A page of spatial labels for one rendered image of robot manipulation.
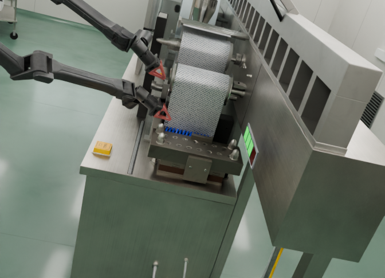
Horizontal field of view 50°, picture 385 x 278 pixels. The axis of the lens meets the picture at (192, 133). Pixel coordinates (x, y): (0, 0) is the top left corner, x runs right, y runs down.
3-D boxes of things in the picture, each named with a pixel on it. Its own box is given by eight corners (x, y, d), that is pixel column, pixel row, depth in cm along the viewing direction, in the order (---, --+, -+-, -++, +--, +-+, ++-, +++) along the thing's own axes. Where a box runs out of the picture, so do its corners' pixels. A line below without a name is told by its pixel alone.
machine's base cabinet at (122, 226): (128, 118, 430) (144, 38, 394) (188, 131, 437) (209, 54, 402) (61, 320, 203) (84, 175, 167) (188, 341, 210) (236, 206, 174)
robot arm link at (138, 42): (126, 47, 174) (136, 42, 171) (132, 39, 179) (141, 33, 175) (137, 59, 177) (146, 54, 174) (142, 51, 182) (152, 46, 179)
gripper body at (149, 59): (146, 73, 177) (136, 61, 174) (148, 64, 186) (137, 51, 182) (158, 65, 175) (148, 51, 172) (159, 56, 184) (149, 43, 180)
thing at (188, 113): (162, 128, 187) (172, 90, 179) (212, 139, 190) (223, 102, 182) (162, 128, 186) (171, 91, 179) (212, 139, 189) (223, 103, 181)
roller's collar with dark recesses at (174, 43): (167, 47, 205) (169, 34, 203) (179, 50, 206) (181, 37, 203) (166, 50, 199) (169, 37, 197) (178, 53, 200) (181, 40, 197)
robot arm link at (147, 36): (115, 47, 177) (120, 32, 171) (124, 34, 185) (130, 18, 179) (140, 60, 178) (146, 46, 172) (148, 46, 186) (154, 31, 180)
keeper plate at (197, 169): (182, 176, 175) (188, 155, 170) (205, 181, 176) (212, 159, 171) (182, 180, 172) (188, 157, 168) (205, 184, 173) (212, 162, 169)
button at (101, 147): (96, 144, 183) (97, 140, 182) (112, 148, 184) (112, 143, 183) (93, 152, 177) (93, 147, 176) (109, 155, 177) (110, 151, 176)
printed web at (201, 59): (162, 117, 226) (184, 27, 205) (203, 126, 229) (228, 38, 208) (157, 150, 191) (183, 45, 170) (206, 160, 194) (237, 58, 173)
